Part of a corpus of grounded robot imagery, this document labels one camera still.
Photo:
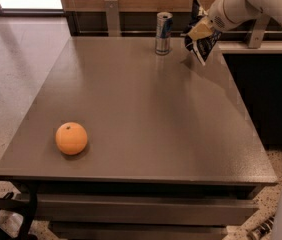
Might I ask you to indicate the black chair base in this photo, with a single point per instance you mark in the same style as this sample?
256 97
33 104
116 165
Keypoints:
26 209

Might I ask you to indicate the redbull can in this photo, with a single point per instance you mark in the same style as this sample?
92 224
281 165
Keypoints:
163 33

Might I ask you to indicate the metal bracket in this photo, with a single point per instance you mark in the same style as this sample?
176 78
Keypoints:
113 18
258 32

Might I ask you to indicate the striped tube on floor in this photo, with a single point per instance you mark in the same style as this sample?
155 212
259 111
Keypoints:
261 230

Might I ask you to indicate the blue chip bag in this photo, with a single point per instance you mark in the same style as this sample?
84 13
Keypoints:
203 47

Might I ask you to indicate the left metal bracket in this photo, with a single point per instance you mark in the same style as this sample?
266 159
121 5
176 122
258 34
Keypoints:
113 18

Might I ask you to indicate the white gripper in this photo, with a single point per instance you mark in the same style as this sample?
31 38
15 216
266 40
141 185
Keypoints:
218 13

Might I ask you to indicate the orange fruit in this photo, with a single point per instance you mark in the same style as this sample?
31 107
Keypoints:
71 138

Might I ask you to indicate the grey table drawer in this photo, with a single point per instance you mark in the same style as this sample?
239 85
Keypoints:
144 210

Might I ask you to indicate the right metal bracket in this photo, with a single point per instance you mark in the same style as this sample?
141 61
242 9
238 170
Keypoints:
258 32

